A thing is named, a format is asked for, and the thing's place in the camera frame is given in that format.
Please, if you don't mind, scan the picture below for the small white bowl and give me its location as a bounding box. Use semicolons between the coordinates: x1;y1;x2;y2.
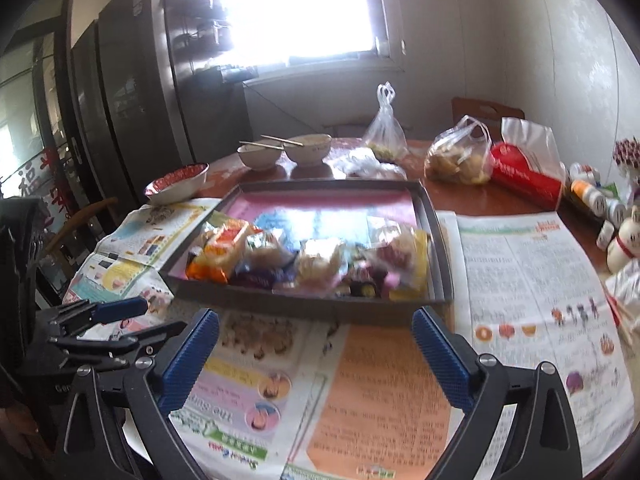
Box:
236;143;284;171

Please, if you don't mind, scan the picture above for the grey cardboard tray box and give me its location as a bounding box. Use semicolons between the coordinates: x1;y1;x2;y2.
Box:
160;180;454;326

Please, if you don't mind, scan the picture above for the plastic bag of buns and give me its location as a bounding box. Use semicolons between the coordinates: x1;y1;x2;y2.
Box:
424;115;494;185

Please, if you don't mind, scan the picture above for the right English newspaper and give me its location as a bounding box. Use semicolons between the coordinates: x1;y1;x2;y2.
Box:
437;211;634;474

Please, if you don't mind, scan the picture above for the tied clear plastic bag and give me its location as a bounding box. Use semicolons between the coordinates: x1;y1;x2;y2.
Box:
362;81;408;162

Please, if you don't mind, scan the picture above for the wooden chopsticks pair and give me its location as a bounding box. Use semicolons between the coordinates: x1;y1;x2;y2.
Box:
240;136;304;151

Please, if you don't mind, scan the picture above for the white medicine bottles group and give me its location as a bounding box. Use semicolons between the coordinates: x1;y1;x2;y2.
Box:
565;162;628;250

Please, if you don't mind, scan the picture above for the yellow snack bar packet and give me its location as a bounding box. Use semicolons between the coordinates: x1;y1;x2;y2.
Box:
388;230;430;301

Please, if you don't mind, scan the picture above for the window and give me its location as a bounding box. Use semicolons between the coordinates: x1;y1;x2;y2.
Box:
212;0;404;74

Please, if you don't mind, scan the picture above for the red patterned bowl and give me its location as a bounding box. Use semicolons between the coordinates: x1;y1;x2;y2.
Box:
144;164;209;206

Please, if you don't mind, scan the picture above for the white ceramic figurine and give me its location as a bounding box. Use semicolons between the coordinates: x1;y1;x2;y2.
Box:
606;205;640;274

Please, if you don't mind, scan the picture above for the red tissue pack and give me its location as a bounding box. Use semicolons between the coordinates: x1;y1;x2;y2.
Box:
491;117;566;211

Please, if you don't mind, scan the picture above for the clear round pastry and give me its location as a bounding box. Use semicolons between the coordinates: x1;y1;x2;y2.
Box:
293;237;344;295

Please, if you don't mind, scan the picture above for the wooden chair back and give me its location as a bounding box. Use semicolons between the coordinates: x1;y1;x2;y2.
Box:
451;96;525;142

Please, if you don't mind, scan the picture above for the large white bowl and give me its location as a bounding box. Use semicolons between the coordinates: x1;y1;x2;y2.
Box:
284;133;332;167

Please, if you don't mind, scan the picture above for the crumpled clear plastic bag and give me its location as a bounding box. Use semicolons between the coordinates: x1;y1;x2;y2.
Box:
332;148;407;181

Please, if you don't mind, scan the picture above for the dark green snack packet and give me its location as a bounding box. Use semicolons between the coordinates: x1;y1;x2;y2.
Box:
342;260;388;299

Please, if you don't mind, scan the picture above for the dark refrigerator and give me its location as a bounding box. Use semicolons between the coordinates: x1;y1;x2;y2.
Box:
69;0;252;201

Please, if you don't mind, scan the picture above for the wooden chair left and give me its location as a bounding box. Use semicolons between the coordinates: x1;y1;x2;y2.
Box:
42;197;118;257

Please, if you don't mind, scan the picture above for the wooden chair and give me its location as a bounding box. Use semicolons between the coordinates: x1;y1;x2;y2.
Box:
451;96;525;142
42;197;118;257

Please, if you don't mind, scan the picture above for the red white snack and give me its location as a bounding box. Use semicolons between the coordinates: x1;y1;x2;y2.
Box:
371;224;420;274

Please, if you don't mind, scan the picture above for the left colourful newspaper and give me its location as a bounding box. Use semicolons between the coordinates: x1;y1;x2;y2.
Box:
63;198;219;340

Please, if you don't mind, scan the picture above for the green yellow candy wrapper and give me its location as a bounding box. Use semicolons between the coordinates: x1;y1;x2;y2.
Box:
191;231;224;262

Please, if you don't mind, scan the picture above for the orange centre newspaper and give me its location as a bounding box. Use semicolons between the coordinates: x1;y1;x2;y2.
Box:
169;310;461;479

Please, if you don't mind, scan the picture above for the blue snack packet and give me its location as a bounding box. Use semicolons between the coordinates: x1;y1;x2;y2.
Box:
229;264;295;290

